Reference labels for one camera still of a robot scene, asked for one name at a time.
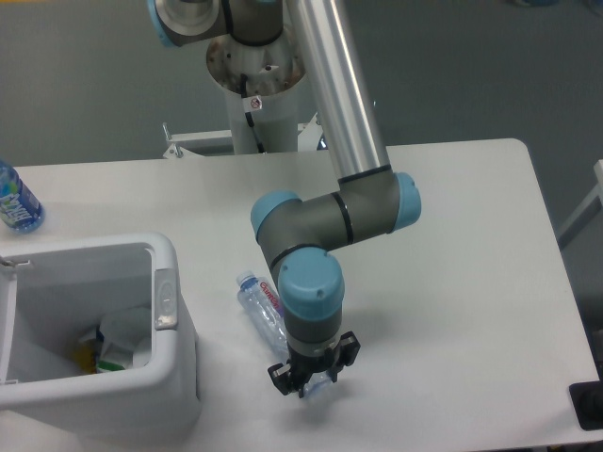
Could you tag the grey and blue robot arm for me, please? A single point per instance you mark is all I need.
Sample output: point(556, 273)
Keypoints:
point(368, 198)

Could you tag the blue labelled drink bottle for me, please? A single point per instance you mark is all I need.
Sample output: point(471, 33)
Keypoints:
point(21, 210)

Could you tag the black clamp at table edge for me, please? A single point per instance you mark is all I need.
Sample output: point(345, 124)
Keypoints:
point(587, 401)

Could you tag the clear plastic water bottle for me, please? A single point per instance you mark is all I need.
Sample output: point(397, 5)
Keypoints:
point(264, 308)

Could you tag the white metal base frame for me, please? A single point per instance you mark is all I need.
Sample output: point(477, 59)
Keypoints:
point(220, 142)

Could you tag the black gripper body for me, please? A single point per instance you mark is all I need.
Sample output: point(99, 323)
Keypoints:
point(303, 367)

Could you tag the white frame at right edge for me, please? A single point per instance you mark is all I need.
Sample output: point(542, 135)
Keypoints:
point(584, 213)

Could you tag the white paper carton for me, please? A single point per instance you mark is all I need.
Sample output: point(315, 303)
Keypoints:
point(127, 340)

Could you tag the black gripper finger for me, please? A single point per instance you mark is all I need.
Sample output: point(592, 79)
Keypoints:
point(288, 379)
point(345, 354)

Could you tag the white plastic trash can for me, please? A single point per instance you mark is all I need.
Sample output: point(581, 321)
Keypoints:
point(54, 292)

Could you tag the trash inside the can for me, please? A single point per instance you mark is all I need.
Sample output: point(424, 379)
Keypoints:
point(86, 351)

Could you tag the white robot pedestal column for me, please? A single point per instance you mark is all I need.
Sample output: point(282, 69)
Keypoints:
point(261, 89)

